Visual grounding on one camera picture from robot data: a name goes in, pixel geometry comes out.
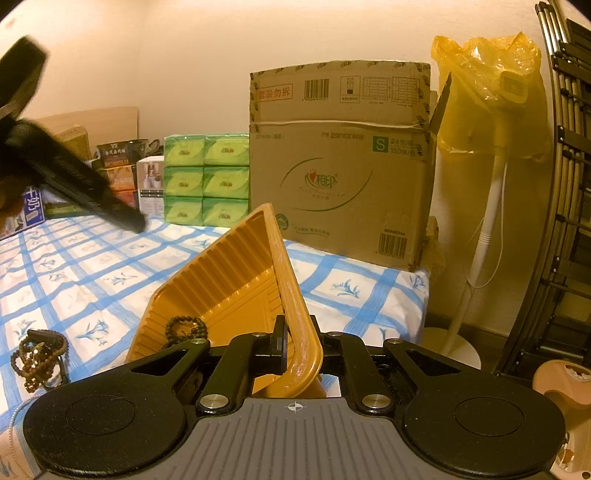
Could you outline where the white standing fan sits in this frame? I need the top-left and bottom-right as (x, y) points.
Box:
(422, 69), (529, 370)

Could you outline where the folded metal rack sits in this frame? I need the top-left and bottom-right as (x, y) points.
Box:
(492, 0), (591, 384)

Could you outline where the blue milk carton box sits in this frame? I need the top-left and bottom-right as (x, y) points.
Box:
(21, 186), (47, 227)

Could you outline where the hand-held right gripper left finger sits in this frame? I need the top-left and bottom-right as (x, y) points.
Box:
(127, 315), (291, 415)

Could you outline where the brown bead bracelet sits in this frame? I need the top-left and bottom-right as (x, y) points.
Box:
(10, 335), (70, 392)

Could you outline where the yellow plastic bag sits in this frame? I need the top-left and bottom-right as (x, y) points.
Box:
(431, 31), (552, 162)

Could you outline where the large cardboard box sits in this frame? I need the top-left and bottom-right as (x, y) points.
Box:
(249, 61), (453, 273)

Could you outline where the brown cardboard box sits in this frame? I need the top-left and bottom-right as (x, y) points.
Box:
(34, 107), (139, 160)

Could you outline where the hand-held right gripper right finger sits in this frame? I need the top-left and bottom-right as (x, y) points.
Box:
(305, 315), (467, 414)

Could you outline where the white pearl necklace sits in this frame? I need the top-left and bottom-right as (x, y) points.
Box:
(0, 397), (34, 446)

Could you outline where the tan plastic tray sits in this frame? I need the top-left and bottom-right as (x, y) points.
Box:
(126, 203), (326, 400)

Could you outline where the black bangle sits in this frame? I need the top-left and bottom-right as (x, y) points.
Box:
(28, 329), (64, 350)

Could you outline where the dark cup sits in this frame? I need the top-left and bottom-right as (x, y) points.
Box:
(127, 137), (162, 162)

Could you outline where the beige plastic stool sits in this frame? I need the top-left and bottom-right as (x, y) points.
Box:
(532, 359), (591, 480)

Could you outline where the blue checked tablecloth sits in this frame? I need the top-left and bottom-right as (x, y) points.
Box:
(0, 215), (430, 480)

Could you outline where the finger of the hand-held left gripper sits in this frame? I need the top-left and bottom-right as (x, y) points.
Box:
(9, 121), (147, 233)

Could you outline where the dark bead necklace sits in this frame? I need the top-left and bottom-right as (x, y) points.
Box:
(164, 316), (209, 349)

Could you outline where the white product box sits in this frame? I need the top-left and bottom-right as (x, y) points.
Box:
(137, 156), (166, 217)

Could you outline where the stack of green tissue packs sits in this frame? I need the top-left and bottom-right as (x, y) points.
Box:
(164, 134), (251, 228)

